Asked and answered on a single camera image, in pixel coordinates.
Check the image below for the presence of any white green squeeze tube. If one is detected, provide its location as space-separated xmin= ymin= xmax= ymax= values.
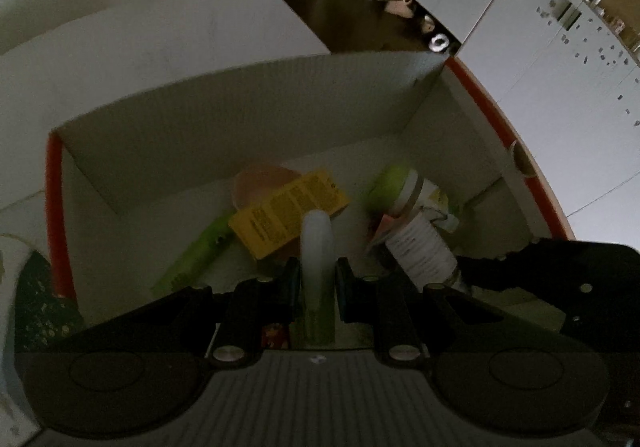
xmin=300 ymin=210 xmax=335 ymax=347

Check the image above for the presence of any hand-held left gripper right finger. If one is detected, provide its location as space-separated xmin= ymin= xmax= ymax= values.
xmin=336 ymin=257 xmax=571 ymax=369

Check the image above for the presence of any orange toy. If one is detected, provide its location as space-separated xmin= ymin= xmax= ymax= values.
xmin=262 ymin=324 xmax=291 ymax=351

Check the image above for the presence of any yellow printed box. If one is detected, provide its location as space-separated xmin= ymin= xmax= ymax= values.
xmin=230 ymin=168 xmax=351 ymax=260

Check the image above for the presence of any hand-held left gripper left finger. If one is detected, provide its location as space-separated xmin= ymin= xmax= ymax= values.
xmin=70 ymin=257 xmax=302 ymax=369

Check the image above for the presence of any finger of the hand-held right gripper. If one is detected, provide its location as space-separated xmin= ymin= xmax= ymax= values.
xmin=457 ymin=244 xmax=546 ymax=298

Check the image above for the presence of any pink bowl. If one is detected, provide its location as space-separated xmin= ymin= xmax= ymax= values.
xmin=232 ymin=163 xmax=303 ymax=210

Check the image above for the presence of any long green tube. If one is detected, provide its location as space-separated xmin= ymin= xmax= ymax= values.
xmin=152 ymin=213 xmax=236 ymax=295

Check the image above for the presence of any white wall cabinet unit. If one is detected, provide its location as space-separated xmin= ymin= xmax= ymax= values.
xmin=340 ymin=0 xmax=640 ymax=228

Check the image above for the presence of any red cardboard box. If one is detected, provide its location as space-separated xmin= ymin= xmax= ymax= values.
xmin=45 ymin=51 xmax=576 ymax=328

